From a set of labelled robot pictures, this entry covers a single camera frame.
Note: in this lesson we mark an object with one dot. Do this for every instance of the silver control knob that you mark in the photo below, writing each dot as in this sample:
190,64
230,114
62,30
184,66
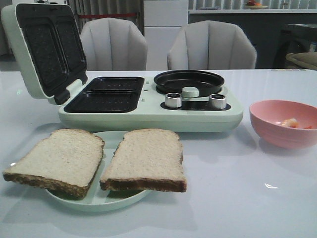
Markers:
217,101
173,100

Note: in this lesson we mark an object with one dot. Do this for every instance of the beige sofa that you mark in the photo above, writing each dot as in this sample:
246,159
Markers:
302,60

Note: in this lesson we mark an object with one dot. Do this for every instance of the grey upholstered chair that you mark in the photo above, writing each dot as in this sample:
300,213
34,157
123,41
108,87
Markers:
113,44
208,45

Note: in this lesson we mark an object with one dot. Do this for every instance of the dark kitchen counter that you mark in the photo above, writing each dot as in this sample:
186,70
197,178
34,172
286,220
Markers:
263,28

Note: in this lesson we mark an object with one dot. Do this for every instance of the grey curtain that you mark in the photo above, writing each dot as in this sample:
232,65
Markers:
131,10

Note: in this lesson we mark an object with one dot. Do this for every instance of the left grey upholstered chair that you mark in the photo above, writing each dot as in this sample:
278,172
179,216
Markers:
113,44

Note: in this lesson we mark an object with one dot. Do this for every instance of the shrimp in bowl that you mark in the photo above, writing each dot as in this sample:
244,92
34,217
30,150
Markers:
292,123

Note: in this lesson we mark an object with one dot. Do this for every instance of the mint green round plate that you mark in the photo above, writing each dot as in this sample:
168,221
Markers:
97,200

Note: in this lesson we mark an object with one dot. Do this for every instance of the white refrigerator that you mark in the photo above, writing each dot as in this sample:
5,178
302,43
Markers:
162,21

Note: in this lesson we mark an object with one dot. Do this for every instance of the bread slice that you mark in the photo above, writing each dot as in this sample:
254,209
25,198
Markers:
66,161
147,159

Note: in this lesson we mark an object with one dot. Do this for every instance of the mint green sandwich maker lid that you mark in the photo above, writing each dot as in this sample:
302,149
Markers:
45,41

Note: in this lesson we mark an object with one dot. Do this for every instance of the right silver control knob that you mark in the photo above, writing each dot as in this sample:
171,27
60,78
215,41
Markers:
217,101

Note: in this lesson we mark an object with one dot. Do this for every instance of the pink bowl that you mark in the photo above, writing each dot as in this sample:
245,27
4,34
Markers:
266,117

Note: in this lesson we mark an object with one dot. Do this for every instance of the right grey upholstered chair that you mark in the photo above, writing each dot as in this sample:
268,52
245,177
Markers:
208,45

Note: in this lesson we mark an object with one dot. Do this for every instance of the left silver control knob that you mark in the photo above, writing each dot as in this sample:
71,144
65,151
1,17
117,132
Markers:
173,100

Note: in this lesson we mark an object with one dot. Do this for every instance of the fruit plate on counter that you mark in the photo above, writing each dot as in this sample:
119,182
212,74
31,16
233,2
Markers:
252,4

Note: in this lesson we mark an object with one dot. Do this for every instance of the mint green sandwich maker base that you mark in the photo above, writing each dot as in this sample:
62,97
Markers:
132,102

